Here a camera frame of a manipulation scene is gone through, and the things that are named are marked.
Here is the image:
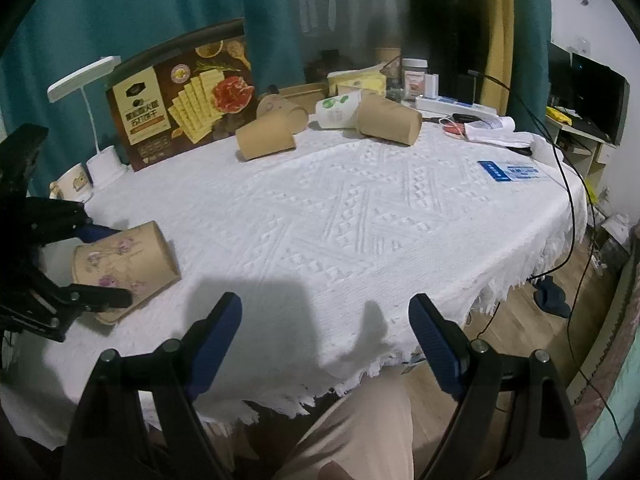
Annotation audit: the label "floral kraft paper cup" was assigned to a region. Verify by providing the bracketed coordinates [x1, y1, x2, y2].
[72, 221, 180, 325]

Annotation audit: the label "kraft paper cup right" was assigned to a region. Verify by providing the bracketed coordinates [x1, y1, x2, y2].
[357, 94, 423, 146]

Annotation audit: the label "white green-print paper cup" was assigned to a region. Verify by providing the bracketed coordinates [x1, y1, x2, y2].
[316, 90, 362, 129]

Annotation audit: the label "yellow curtain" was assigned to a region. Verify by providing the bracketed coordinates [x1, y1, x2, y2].
[485, 0, 514, 86]

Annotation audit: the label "white power strip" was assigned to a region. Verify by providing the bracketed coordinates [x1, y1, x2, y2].
[414, 96, 498, 117]

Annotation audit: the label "brown cracker box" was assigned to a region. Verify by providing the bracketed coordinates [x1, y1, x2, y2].
[106, 35, 257, 171]

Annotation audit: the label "beige trouser leg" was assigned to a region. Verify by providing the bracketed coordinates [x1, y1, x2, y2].
[234, 368, 417, 480]

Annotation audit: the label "white papers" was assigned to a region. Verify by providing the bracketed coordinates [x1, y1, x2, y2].
[439, 116, 534, 148]

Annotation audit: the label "white desk lamp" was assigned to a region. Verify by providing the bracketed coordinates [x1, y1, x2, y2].
[47, 55, 128, 190]

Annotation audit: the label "clear jar white lid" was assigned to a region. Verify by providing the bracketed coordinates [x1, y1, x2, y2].
[401, 58, 428, 101]

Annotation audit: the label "teal curtain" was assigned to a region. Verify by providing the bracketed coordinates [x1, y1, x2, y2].
[1, 0, 304, 196]

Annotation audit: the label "white knitted tablecloth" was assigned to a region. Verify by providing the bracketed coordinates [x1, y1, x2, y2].
[1, 124, 588, 448]

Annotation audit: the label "kraft paper cup left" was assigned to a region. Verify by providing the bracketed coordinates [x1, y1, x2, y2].
[235, 108, 308, 160]

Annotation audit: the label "kraft cup with drawing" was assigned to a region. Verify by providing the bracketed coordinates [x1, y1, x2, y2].
[256, 94, 308, 120]

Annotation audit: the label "black cable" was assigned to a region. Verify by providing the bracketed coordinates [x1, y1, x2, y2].
[466, 69, 626, 441]

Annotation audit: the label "blue white card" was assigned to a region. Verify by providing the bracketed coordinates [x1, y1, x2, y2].
[477, 160, 544, 182]

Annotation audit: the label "yellow box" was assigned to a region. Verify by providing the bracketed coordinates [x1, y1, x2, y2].
[328, 70, 386, 96]

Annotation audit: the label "white cartoon mug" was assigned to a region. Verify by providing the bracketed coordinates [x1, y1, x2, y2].
[49, 164, 93, 203]

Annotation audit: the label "black monitor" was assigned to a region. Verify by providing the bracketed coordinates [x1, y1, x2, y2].
[572, 53, 630, 145]

